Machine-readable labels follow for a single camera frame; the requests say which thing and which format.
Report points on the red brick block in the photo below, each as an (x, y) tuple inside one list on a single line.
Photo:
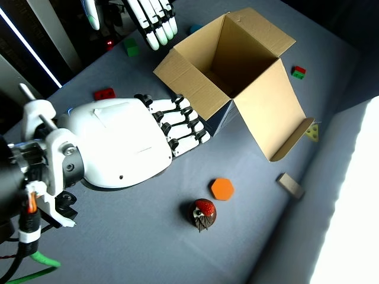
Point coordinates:
[(105, 94)]

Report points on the grey rectangular block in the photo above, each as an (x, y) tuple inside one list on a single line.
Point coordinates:
[(290, 185)]

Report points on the grey table cloth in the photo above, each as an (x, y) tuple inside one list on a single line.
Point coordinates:
[(148, 242)]

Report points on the orange hexagon block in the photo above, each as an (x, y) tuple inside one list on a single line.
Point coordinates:
[(222, 189)]

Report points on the yellow cheese wedge toy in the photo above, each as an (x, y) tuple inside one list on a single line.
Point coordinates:
[(313, 134)]

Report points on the red and green block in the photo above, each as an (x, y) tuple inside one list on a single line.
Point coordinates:
[(299, 72)]

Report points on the brown spray bottle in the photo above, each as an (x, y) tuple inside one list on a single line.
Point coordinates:
[(202, 214)]

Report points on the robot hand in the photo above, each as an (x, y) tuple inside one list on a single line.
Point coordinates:
[(154, 17), (118, 142)]

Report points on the open cardboard box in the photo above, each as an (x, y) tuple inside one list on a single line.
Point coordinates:
[(260, 112)]

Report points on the teal block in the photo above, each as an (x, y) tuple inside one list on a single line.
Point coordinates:
[(195, 28)]

